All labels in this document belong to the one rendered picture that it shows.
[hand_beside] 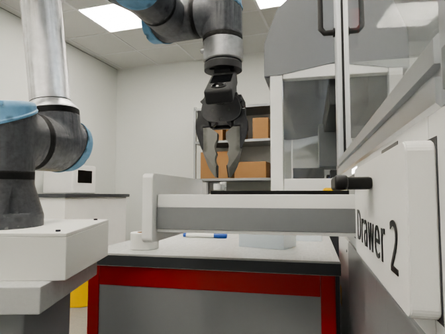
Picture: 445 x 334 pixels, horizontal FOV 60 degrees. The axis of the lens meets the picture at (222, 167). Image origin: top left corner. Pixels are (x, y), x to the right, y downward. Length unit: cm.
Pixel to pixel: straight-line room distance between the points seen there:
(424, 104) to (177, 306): 73
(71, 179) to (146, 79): 223
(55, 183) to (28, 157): 378
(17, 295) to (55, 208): 354
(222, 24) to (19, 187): 46
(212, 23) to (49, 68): 37
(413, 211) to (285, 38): 141
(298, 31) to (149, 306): 117
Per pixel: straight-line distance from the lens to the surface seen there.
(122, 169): 596
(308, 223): 59
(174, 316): 92
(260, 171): 471
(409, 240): 27
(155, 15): 71
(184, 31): 78
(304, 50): 162
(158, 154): 568
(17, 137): 77
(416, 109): 30
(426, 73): 29
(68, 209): 415
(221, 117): 69
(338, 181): 37
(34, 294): 65
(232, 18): 75
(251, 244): 100
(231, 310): 88
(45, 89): 91
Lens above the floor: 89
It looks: 4 degrees up
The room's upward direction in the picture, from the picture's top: straight up
